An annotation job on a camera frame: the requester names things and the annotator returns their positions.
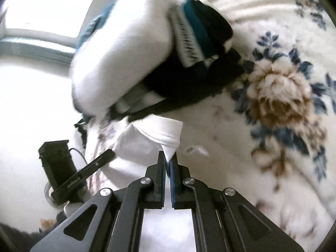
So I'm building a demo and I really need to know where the teal folded garment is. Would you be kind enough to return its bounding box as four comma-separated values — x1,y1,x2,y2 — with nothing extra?
183,0,214,59

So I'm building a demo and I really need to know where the white small garment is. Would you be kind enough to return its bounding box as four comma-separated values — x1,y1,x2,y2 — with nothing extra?
105,118,210,180

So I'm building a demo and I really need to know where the floral blanket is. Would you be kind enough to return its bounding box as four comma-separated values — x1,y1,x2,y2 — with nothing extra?
84,0,334,252

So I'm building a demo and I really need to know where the blue folded garment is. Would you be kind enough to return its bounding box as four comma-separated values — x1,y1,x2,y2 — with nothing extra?
76,1,117,50

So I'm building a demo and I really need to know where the window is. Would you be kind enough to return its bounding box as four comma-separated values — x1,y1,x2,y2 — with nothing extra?
3,0,103,40

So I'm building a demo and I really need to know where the grey cable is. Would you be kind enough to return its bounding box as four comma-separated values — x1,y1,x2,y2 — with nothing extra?
69,147,88,166

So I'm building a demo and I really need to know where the person's left hand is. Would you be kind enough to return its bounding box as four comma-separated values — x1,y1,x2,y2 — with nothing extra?
40,218,58,233

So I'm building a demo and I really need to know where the white black-patterned folded garment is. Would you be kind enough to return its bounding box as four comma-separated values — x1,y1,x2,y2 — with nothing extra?
168,1,201,67

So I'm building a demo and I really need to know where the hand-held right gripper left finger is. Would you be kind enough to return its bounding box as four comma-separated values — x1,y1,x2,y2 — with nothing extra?
30,151,167,252

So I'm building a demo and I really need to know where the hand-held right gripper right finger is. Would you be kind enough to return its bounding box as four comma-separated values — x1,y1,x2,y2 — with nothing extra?
170,154,306,252

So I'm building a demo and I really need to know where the window sill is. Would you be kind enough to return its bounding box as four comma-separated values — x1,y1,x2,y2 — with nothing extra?
0,36,77,67

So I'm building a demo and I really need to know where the black folded garment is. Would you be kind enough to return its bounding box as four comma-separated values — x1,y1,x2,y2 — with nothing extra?
126,0,246,123

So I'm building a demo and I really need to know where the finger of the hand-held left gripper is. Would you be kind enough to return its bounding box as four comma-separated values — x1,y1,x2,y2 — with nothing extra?
84,148,116,176

